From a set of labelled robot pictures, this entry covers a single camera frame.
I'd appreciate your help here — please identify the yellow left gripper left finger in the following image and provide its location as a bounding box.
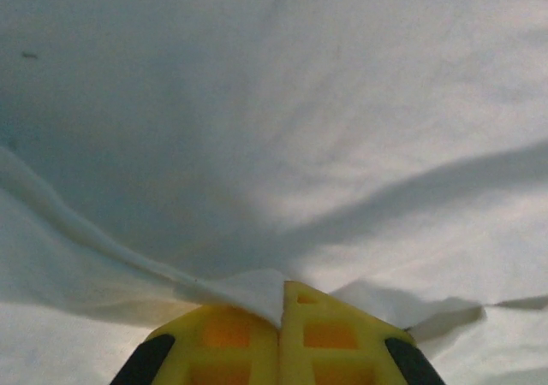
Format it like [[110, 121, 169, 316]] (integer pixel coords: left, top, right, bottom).
[[110, 304, 283, 385]]

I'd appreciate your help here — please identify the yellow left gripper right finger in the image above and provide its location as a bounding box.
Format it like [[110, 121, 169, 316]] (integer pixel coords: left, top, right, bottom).
[[278, 279, 447, 385]]

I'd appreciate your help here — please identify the white t-shirt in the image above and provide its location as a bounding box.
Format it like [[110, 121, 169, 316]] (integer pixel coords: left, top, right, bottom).
[[0, 0, 548, 385]]

